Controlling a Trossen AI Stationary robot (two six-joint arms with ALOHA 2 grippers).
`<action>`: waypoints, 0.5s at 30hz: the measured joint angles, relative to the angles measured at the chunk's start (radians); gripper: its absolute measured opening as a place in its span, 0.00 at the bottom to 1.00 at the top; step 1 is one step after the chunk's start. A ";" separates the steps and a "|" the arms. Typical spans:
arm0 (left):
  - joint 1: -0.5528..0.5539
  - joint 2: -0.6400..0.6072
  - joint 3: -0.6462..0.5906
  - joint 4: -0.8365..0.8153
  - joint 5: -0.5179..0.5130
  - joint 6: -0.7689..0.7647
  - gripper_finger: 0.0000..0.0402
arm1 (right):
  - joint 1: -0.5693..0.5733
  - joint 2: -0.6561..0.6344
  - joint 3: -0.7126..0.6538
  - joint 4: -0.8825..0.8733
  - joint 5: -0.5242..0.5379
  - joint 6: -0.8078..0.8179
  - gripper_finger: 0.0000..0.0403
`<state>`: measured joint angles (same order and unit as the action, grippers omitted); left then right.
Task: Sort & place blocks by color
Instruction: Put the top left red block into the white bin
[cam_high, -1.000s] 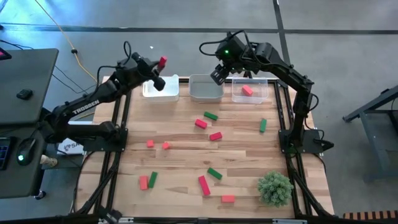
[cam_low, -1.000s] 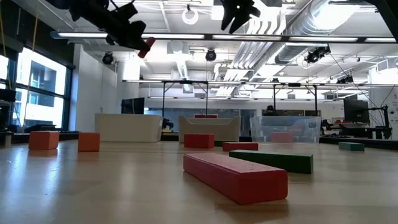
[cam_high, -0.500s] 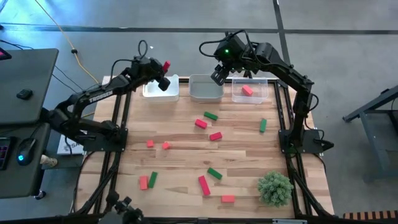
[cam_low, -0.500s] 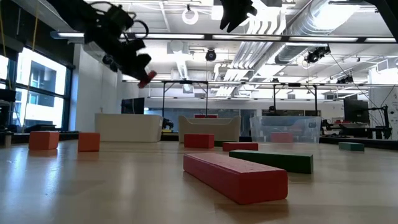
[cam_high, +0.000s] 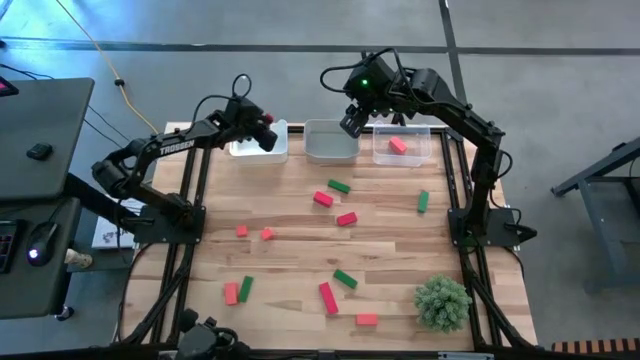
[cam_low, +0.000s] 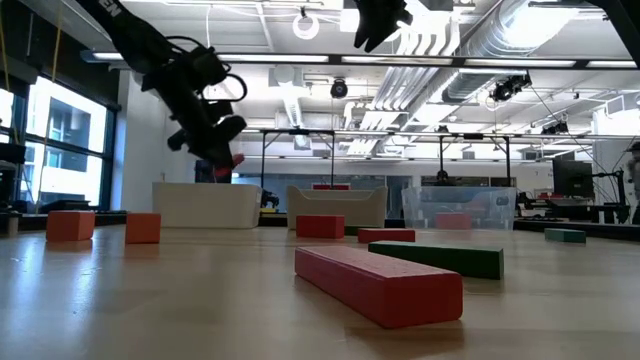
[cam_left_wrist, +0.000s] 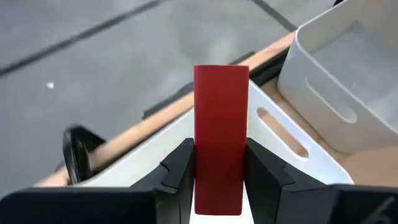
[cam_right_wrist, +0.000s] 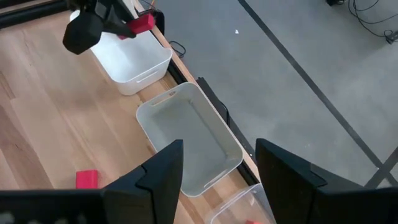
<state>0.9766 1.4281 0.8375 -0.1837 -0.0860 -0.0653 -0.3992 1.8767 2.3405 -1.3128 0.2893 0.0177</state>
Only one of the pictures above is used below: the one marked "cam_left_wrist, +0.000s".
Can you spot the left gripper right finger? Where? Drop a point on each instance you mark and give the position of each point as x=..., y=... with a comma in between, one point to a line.
x=267, y=180

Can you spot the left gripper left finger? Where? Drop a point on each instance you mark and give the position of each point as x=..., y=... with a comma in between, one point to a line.
x=174, y=174

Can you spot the red wooden block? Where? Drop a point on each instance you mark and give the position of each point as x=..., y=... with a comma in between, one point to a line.
x=220, y=124

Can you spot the white plastic bin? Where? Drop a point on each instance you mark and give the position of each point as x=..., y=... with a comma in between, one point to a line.
x=174, y=137

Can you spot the grey plastic bin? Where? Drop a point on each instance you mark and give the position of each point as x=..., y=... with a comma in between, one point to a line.
x=311, y=102

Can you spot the small white paper scrap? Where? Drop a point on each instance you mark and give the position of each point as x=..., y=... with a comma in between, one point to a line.
x=50, y=85

